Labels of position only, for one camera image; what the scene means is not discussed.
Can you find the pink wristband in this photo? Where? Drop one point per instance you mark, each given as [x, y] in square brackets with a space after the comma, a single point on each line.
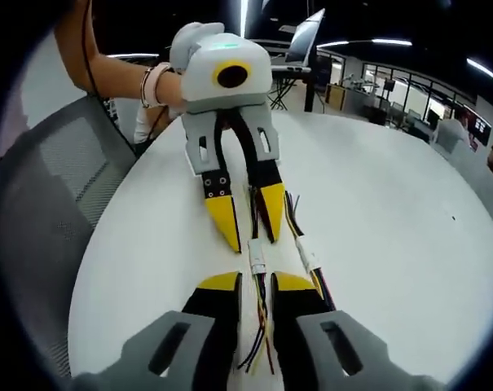
[152, 87]

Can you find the black-legged laptop stand table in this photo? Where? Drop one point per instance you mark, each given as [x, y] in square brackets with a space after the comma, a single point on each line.
[287, 77]

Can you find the grey mesh office chair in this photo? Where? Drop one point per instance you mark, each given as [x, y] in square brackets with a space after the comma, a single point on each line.
[46, 203]

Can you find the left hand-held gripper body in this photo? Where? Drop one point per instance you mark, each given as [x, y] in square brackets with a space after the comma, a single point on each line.
[201, 89]

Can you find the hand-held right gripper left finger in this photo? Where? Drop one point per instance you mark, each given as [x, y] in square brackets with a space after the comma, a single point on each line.
[172, 346]

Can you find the computer monitor on desk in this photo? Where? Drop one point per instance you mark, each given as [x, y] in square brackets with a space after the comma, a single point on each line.
[305, 38]

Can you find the wall screen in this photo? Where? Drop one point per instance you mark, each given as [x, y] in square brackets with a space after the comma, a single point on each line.
[481, 130]

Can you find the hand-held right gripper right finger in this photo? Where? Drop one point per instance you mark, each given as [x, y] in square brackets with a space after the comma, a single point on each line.
[311, 350]

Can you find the person's left hand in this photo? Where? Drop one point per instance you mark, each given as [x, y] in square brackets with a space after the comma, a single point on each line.
[173, 91]

